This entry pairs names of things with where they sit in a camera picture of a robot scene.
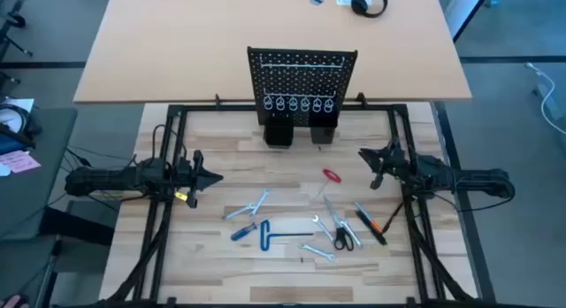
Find white partition panel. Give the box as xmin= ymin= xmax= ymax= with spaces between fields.
xmin=443 ymin=0 xmax=494 ymax=42

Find blue handled screwdriver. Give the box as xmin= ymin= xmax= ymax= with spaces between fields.
xmin=229 ymin=221 xmax=259 ymax=243

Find black handled scissors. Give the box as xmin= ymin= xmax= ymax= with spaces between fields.
xmin=322 ymin=196 xmax=356 ymax=252

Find pink sticky notes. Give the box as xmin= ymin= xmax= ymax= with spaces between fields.
xmin=0 ymin=150 xmax=42 ymax=174

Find beige desk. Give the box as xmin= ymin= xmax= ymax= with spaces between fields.
xmin=73 ymin=0 xmax=473 ymax=105

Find grey power strip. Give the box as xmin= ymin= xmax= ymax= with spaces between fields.
xmin=532 ymin=83 xmax=566 ymax=123

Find black box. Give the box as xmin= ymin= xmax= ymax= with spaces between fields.
xmin=38 ymin=205 xmax=117 ymax=247

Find person's hand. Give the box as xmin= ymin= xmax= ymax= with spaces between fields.
xmin=0 ymin=294 xmax=30 ymax=308

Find black aluminium rig frame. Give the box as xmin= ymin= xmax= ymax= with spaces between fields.
xmin=99 ymin=102 xmax=497 ymax=308

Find grey orange utility knife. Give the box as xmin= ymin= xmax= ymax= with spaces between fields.
xmin=353 ymin=201 xmax=384 ymax=235

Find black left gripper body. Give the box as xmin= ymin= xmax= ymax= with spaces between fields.
xmin=176 ymin=150 xmax=205 ymax=210

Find white ring holder rail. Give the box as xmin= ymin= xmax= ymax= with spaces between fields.
xmin=263 ymin=89 xmax=337 ymax=115

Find grey table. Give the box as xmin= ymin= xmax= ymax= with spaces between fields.
xmin=0 ymin=107 xmax=79 ymax=242

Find red T-handle hex key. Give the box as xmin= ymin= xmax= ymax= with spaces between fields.
xmin=312 ymin=167 xmax=343 ymax=202

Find blue T-handle hex key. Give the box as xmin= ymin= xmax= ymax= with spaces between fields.
xmin=259 ymin=219 xmax=316 ymax=252

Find large black pegboard bin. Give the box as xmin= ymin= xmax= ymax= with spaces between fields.
xmin=263 ymin=114 xmax=294 ymax=149

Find black perforated pegboard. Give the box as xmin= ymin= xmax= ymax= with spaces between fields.
xmin=246 ymin=46 xmax=359 ymax=127

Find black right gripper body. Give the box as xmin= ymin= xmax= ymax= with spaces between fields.
xmin=371 ymin=142 xmax=410 ymax=190

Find white paper sheet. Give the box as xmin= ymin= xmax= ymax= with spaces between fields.
xmin=0 ymin=97 xmax=35 ymax=114

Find black coiled cable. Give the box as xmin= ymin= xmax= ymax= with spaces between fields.
xmin=0 ymin=104 xmax=33 ymax=136

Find white multi-hook rail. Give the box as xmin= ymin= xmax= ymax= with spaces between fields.
xmin=258 ymin=54 xmax=345 ymax=73

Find white cable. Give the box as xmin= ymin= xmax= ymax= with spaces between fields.
xmin=524 ymin=61 xmax=566 ymax=136

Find black headphones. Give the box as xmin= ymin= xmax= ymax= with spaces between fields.
xmin=350 ymin=0 xmax=389 ymax=19

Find black chair base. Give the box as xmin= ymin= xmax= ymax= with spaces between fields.
xmin=0 ymin=11 xmax=34 ymax=58

